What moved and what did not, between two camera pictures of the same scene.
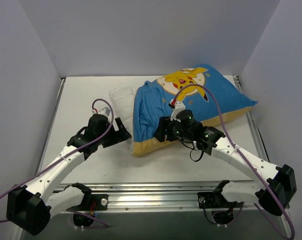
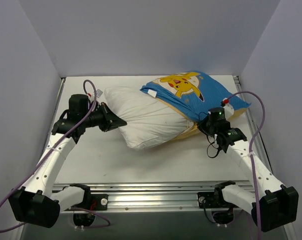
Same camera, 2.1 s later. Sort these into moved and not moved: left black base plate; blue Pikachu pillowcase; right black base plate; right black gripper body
Moved: blue Pikachu pillowcase; right black gripper body
Not moved: left black base plate; right black base plate
